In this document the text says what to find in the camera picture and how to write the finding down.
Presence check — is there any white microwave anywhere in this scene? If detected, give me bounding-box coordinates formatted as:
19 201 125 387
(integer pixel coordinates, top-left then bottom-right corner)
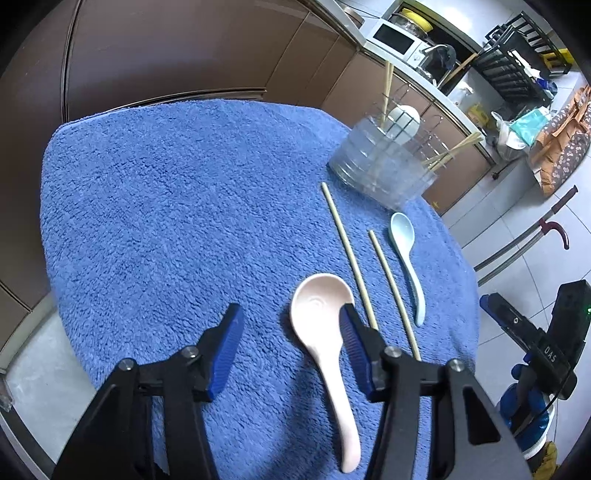
372 18 428 63

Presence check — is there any clear plastic utensil holder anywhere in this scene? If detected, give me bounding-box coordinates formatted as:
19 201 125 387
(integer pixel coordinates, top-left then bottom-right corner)
328 85 458 208

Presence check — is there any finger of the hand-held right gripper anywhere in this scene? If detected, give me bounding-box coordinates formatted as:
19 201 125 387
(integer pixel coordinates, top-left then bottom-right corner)
480 293 541 352

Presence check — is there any black wall rack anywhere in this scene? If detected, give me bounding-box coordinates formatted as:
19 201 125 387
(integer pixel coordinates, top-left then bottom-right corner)
473 11 575 107

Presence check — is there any blue plastic bag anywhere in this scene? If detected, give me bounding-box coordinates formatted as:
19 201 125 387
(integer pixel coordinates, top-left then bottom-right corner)
510 108 550 144

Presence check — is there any blue towel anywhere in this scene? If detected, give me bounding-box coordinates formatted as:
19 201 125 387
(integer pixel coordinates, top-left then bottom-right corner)
41 99 481 480

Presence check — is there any person's right hand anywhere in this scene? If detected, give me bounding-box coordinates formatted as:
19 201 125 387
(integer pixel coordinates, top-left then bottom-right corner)
499 364 552 450

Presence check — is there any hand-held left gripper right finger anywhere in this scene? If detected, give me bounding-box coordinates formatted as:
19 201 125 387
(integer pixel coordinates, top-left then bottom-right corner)
339 304 534 480

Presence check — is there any white ceramic spoon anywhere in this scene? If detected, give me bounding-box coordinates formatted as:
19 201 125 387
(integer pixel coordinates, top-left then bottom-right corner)
388 105 421 139

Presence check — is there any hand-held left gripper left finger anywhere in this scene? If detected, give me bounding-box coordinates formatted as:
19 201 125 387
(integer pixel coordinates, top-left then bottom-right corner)
51 303 245 480

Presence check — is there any floral apron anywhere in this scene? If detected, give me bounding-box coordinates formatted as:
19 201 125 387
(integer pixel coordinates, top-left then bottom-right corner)
531 85 591 197

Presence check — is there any pink ceramic spoon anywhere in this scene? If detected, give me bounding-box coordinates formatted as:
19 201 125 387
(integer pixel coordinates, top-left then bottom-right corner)
291 274 362 474

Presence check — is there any light blue ceramic spoon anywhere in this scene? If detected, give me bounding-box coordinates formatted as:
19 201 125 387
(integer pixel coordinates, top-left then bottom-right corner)
390 212 426 326

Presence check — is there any yellow bowl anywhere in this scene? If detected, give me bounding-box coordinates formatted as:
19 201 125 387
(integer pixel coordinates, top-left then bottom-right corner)
399 7 435 35

